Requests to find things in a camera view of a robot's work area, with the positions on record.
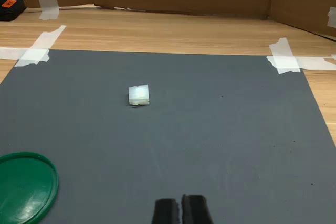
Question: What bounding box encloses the small white plastic terminal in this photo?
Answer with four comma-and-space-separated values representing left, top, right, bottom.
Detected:
128, 84, 150, 106

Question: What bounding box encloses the round green lid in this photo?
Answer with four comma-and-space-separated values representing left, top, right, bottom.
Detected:
0, 151, 59, 224

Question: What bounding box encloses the dark grey mat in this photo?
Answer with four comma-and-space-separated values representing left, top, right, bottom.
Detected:
0, 49, 336, 224

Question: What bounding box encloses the white tape strip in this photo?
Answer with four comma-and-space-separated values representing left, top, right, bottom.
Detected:
266, 55, 336, 71
327, 6, 336, 29
34, 0, 60, 21
14, 24, 67, 68
268, 37, 301, 75
0, 46, 27, 60

